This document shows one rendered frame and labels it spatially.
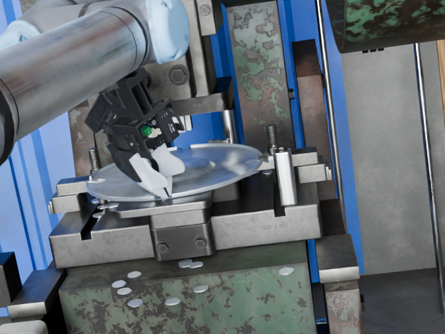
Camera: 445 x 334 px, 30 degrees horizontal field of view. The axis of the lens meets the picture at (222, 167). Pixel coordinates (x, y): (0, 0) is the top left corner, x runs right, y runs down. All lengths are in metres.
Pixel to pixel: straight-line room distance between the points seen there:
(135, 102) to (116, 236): 0.35
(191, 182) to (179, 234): 0.10
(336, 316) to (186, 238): 0.27
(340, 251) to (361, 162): 1.39
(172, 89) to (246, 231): 0.26
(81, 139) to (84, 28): 0.94
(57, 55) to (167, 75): 0.59
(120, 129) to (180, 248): 0.29
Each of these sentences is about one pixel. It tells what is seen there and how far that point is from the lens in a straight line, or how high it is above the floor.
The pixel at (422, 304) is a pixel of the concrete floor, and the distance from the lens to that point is 2.59.
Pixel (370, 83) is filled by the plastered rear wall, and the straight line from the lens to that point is 2.62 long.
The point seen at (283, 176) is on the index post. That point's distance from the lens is 1.33.
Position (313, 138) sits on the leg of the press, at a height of 0.72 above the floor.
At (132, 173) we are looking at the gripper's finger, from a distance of 1.18.
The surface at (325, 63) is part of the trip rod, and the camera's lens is 1.76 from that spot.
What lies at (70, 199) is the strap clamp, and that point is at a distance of 1.50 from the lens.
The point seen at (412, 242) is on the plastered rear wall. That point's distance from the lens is 2.79.
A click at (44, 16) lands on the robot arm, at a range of 0.99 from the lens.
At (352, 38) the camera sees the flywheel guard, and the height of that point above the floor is 0.96.
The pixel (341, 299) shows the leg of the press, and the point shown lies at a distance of 1.23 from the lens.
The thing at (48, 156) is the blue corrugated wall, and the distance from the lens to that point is 2.72.
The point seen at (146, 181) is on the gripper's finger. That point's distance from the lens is 1.18.
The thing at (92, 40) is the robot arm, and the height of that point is 1.06.
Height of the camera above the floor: 1.13
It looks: 15 degrees down
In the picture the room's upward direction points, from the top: 9 degrees counter-clockwise
